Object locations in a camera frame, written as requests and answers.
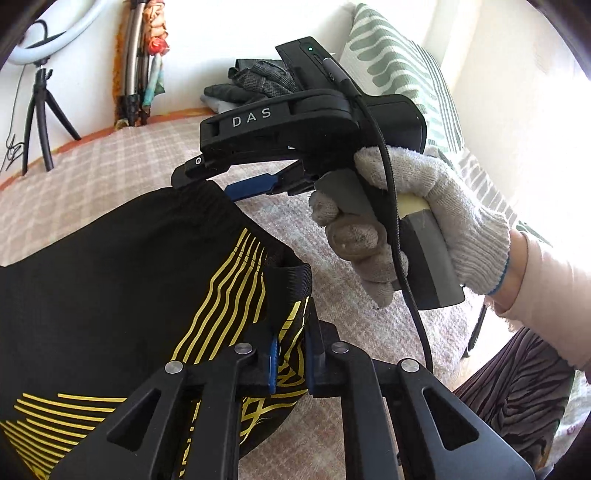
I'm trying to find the black pants with yellow stripes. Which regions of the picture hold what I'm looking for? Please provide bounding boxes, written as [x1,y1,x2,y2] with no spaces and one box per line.
[1,181,311,479]

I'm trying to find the pink sleeved right forearm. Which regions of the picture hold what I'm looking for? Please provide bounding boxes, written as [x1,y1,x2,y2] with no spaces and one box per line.
[488,230,590,375]

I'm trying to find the white gloved right hand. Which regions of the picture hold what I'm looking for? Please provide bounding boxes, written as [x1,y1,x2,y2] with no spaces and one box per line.
[308,147,511,308]

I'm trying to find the orange bed sheet edge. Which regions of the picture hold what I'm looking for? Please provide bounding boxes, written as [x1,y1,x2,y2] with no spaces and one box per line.
[1,107,213,190]

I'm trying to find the stack of folded dark clothes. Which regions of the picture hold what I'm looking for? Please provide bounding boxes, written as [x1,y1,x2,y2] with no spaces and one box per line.
[200,59,300,114]

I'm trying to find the green white patterned pillow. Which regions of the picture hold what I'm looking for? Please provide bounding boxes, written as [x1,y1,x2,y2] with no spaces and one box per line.
[339,3,544,241]

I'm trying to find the folded silver tripod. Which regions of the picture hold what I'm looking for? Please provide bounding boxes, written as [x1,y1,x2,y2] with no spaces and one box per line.
[115,0,147,129]

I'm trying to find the black mini tripod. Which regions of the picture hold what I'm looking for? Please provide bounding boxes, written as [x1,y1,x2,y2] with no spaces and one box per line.
[21,66,81,176]

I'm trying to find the striped dark trousers leg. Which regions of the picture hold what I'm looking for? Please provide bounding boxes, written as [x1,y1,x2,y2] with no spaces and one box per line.
[454,327,575,470]

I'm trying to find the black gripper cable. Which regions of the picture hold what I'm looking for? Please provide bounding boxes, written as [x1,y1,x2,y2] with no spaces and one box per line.
[320,55,435,375]

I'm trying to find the orange patterned cloth strap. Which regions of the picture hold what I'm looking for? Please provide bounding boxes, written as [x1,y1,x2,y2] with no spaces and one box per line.
[110,0,171,130]

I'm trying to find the black ring light cable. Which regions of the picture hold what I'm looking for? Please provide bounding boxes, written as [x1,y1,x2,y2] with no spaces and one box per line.
[0,64,29,174]

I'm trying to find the white ring light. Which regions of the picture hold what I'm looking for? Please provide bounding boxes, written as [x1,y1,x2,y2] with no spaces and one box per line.
[7,0,110,66]

